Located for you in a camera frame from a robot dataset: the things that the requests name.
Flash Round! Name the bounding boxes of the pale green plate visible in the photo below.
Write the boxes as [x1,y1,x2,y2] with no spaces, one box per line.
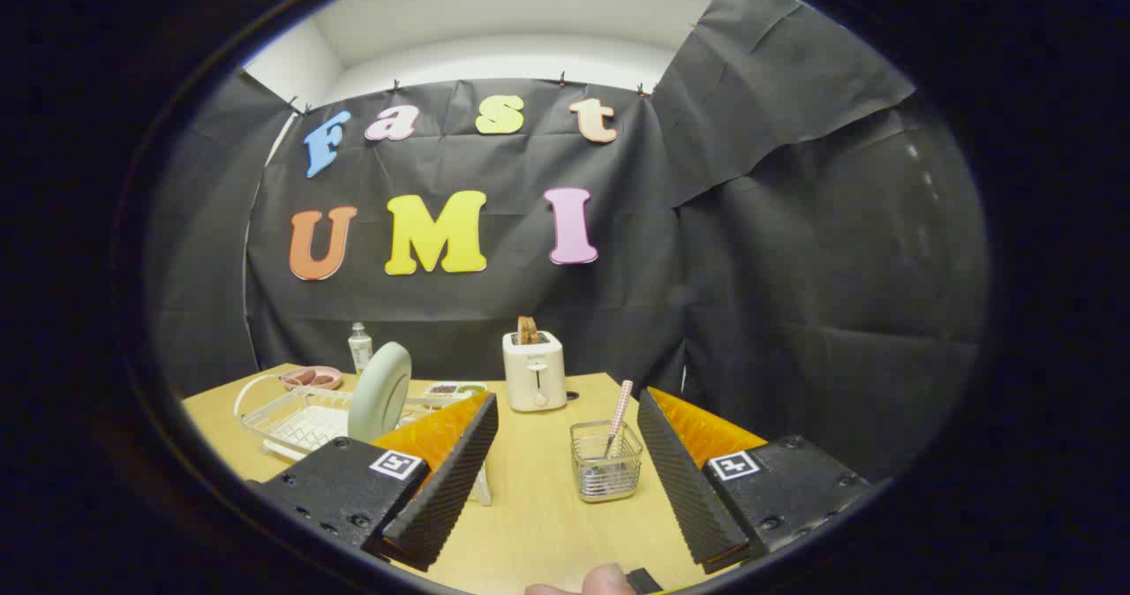
[348,342,413,444]

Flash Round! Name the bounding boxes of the pink plate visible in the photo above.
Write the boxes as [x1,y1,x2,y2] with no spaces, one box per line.
[279,365,344,392]

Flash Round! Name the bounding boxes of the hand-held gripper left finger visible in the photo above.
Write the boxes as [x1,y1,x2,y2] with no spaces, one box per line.
[250,390,500,573]

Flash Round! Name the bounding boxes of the white drip tray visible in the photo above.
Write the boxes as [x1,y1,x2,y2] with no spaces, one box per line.
[263,403,416,462]

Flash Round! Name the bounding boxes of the checked handle spoon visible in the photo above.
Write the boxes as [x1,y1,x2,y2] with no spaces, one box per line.
[603,380,635,481]

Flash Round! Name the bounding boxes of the white toaster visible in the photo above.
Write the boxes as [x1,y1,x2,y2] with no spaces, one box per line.
[502,331,568,413]

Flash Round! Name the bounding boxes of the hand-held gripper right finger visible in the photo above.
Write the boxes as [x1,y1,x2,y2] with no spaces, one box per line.
[636,387,873,576]

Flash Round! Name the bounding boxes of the white divided bean tray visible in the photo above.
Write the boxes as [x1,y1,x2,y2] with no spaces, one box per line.
[422,381,488,402]

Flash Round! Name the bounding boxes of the small wire basket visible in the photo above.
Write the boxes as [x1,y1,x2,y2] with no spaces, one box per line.
[569,420,644,502]

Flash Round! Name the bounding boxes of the white wire dish rack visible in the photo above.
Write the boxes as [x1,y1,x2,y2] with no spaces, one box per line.
[234,373,493,507]

